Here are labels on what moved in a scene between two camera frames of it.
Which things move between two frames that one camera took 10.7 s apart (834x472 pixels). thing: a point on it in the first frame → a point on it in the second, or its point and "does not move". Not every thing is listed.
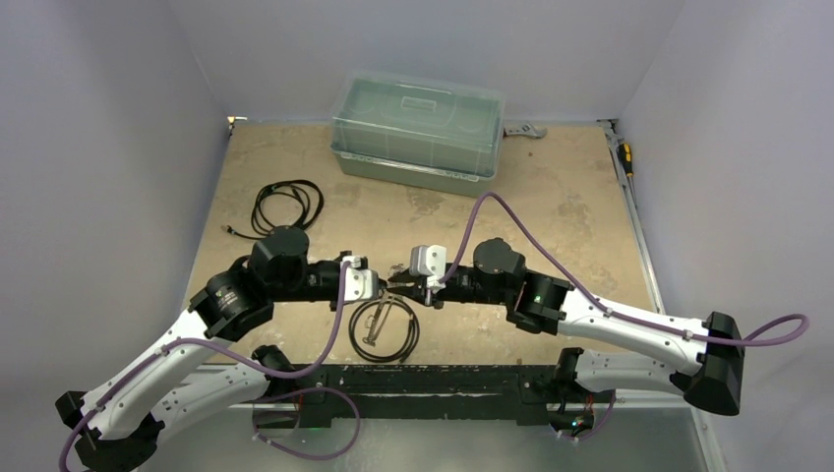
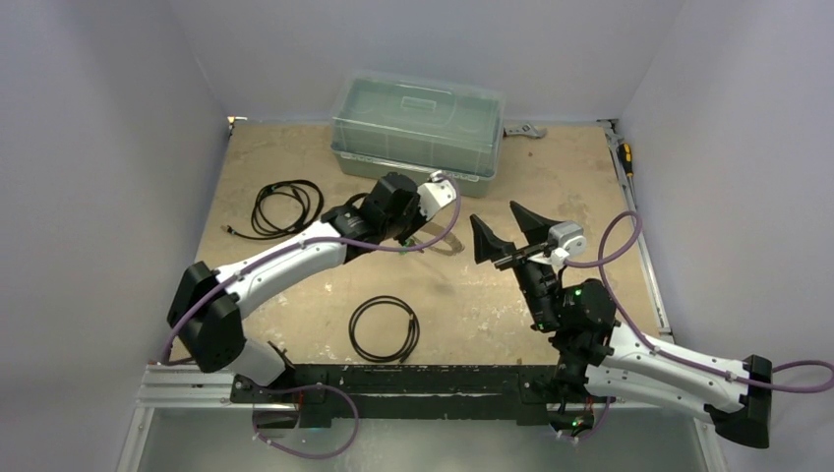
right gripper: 426,289 → 516,257
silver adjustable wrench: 525,130 does not move
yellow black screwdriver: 625,152 does not move
